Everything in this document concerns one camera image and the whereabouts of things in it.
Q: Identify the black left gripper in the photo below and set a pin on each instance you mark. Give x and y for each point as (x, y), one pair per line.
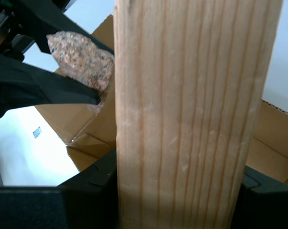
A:
(5, 35)

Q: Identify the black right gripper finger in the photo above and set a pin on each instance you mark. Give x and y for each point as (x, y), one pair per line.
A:
(62, 207)
(265, 207)

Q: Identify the pinkish speckled granite rock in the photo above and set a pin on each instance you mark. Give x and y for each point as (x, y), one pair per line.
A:
(86, 55)

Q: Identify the light wooden block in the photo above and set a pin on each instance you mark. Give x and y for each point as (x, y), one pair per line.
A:
(182, 119)

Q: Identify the open brown cardboard box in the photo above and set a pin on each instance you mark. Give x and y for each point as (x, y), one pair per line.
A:
(86, 126)

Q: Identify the grey tape square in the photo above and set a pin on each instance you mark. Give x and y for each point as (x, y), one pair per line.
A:
(36, 132)

